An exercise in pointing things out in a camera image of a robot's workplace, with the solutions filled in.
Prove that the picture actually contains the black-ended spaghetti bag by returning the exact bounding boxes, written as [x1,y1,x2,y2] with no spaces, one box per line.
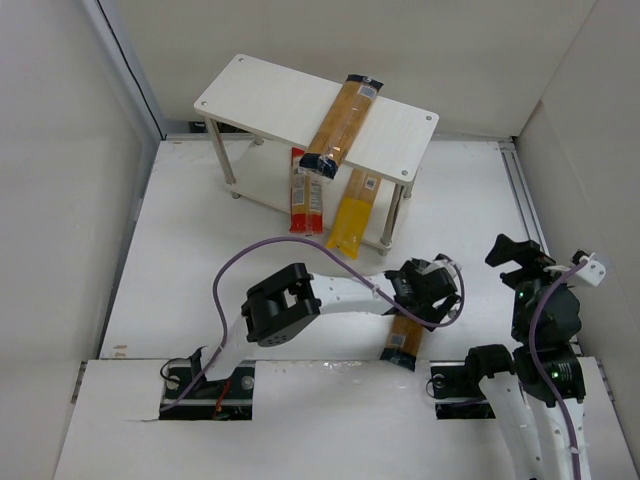
[380,315,425,372]
[299,74,384,180]

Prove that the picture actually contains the yellow spaghetti bag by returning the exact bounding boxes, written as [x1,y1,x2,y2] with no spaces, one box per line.
[326,169,382,259]

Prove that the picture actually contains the red spaghetti bag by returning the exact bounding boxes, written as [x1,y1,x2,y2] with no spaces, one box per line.
[289,147,323,236]

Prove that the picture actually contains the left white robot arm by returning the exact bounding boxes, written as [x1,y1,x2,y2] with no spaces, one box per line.
[189,255,465,382]

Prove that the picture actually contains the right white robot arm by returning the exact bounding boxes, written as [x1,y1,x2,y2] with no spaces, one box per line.
[465,234,595,479]

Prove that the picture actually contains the white two-tier shelf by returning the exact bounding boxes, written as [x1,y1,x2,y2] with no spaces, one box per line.
[194,54,439,253]

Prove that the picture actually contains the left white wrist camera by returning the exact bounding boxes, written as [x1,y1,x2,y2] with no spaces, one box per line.
[423,254,461,278]

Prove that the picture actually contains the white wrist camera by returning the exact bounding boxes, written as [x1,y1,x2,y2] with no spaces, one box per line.
[423,254,461,278]
[571,250,607,287]

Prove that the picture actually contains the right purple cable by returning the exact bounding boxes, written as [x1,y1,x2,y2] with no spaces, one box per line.
[528,257,589,480]

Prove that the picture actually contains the aluminium rail right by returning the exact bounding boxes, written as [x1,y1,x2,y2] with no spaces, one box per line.
[498,140,528,203]

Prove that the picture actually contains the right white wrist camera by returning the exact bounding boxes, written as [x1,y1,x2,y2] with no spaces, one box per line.
[571,250,607,287]

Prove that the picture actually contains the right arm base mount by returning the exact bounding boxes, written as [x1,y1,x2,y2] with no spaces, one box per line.
[425,361,495,420]

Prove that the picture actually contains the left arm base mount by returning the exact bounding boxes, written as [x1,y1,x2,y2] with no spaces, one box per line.
[159,361,256,421]

